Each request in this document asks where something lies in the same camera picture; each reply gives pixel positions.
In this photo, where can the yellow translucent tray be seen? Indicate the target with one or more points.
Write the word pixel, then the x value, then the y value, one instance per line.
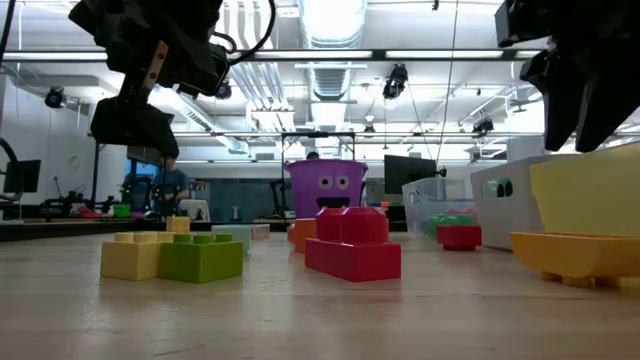
pixel 590 195

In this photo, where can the small yellow toy block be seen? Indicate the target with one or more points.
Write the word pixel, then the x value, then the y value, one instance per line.
pixel 177 224

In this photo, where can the black monitor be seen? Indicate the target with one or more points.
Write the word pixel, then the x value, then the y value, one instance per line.
pixel 407 175
pixel 22 176

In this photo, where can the black background robot arm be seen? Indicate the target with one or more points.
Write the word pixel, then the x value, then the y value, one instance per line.
pixel 65 205

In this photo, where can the green background bin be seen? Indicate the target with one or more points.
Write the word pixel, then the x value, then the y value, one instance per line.
pixel 121 210

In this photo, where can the red stepped toy block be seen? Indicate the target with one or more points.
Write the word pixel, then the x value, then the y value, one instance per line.
pixel 352 250

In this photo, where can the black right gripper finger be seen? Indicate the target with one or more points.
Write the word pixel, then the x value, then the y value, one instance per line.
pixel 562 100
pixel 610 110

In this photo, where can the orange wedge toy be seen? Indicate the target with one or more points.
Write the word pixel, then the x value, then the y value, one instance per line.
pixel 300 235

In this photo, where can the dark green double block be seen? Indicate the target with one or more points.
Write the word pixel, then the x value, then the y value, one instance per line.
pixel 450 222

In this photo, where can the orange-yellow long toy block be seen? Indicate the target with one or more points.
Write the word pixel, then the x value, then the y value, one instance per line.
pixel 575 255

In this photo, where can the black overhead light bar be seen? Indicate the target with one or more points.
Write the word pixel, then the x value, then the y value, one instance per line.
pixel 378 55

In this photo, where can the purple bucket with face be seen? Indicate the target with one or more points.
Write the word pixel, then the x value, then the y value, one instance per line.
pixel 325 190

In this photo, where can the clear plastic bin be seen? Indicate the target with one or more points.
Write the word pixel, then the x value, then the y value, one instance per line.
pixel 420 200

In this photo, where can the lime green square block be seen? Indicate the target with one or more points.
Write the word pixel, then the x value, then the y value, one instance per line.
pixel 200 262

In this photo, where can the small red toy block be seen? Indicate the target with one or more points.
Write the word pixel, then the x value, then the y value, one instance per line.
pixel 459 237

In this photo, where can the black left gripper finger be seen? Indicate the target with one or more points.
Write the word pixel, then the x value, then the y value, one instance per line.
pixel 130 127
pixel 200 70

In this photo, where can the pale yellow square block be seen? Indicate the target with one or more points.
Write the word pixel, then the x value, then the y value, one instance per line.
pixel 130 260

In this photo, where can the silver ceiling duct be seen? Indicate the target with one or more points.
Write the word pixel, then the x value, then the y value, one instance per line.
pixel 332 22

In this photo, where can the person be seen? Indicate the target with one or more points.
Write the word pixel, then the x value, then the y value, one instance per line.
pixel 172 185
pixel 313 155

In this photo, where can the white background object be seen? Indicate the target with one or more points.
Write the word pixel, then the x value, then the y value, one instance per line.
pixel 194 210

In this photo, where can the white plastic bin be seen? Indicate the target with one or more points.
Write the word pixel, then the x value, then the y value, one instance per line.
pixel 505 225

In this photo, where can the black ceiling spotlight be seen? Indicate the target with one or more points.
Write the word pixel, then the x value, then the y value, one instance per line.
pixel 55 97
pixel 482 125
pixel 395 82
pixel 225 92

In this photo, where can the light teal square block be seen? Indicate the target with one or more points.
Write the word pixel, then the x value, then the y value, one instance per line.
pixel 235 236

